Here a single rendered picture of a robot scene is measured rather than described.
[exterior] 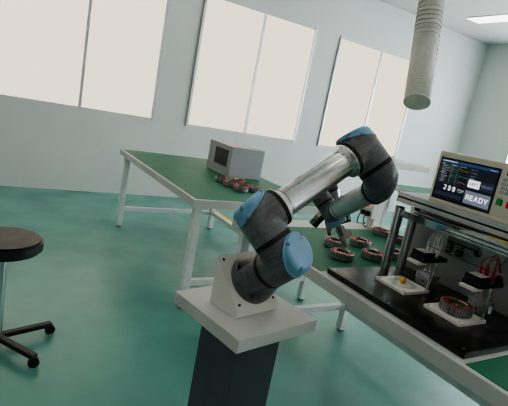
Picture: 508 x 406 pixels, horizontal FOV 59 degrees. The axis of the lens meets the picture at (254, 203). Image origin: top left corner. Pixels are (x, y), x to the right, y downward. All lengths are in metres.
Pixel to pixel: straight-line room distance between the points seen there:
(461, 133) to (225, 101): 5.08
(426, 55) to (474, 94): 6.62
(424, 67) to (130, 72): 3.70
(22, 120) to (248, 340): 4.69
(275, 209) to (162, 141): 4.77
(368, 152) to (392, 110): 6.68
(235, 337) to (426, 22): 2.46
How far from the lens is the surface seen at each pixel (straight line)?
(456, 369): 1.49
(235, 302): 1.33
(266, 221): 1.23
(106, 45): 5.71
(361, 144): 1.42
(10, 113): 5.62
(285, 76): 6.67
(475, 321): 1.76
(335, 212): 1.72
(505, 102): 9.32
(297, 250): 1.24
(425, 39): 3.15
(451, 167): 1.94
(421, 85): 2.97
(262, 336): 1.29
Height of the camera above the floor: 1.34
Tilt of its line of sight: 12 degrees down
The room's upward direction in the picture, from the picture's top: 11 degrees clockwise
